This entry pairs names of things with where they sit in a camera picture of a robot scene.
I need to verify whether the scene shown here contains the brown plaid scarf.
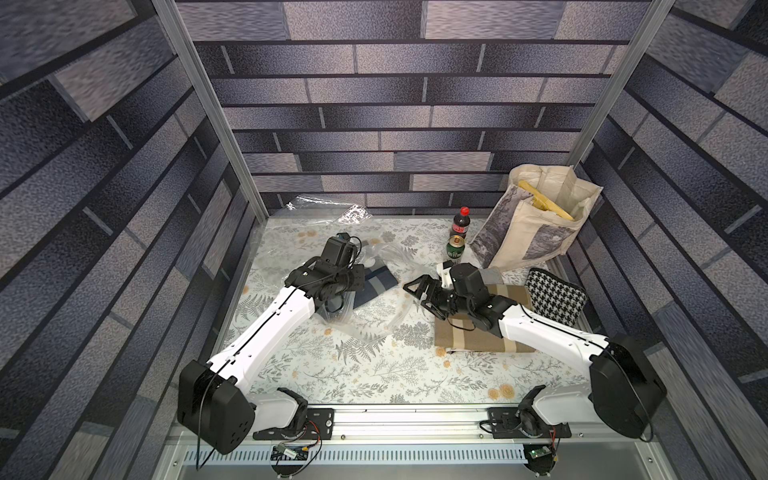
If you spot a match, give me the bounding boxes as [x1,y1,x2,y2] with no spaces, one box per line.
[434,284,536,354]

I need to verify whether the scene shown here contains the grey navy striped scarf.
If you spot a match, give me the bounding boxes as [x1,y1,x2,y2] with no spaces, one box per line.
[353,263,398,309]

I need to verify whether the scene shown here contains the grey black striped scarf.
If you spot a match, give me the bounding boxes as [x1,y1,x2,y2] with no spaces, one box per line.
[479,268,504,285]

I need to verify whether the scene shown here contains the clear plastic vacuum bag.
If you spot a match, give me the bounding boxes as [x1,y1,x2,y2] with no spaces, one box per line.
[275,194,373,225]

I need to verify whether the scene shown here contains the black white houndstooth scarf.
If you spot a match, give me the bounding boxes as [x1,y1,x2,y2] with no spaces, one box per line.
[525,268,588,328]

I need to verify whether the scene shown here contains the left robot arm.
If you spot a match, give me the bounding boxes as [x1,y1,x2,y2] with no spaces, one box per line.
[177,232,365,455]

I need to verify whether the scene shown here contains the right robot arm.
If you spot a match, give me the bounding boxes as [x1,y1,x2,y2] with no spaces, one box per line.
[403,262,667,441]

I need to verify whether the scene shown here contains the beige canvas tote bag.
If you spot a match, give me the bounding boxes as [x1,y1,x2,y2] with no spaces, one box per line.
[469,164,603,271]

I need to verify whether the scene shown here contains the green drink can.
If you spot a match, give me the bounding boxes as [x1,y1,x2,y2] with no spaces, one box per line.
[446,235,466,262]

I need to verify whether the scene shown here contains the dark soy sauce bottle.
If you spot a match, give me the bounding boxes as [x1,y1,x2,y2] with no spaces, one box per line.
[451,207,471,238]

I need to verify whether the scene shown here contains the yellow object in tote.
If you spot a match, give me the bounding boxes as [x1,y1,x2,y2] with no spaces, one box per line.
[517,180,574,221]

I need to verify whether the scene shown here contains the right circuit board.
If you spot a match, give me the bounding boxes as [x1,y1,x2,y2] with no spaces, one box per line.
[523,444,558,477]

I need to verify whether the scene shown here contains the circuit board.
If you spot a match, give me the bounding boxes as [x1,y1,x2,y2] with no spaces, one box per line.
[523,444,558,477]
[270,444,310,463]

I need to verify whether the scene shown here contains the left circuit board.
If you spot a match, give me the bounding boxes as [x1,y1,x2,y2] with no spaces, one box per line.
[270,444,310,463]

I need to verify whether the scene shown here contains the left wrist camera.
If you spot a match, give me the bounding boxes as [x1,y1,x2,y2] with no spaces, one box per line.
[335,232,352,246]

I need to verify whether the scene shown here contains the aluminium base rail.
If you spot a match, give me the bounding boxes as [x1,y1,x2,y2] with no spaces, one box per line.
[153,404,676,479]

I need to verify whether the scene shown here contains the aluminium frame post left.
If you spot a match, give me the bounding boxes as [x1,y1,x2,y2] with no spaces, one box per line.
[152,0,269,223]

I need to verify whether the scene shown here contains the aluminium frame post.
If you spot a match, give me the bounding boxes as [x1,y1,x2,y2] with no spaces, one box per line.
[567,0,675,167]
[152,0,269,223]

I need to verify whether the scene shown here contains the aluminium frame post right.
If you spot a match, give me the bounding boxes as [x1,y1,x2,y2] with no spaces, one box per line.
[567,0,675,167]

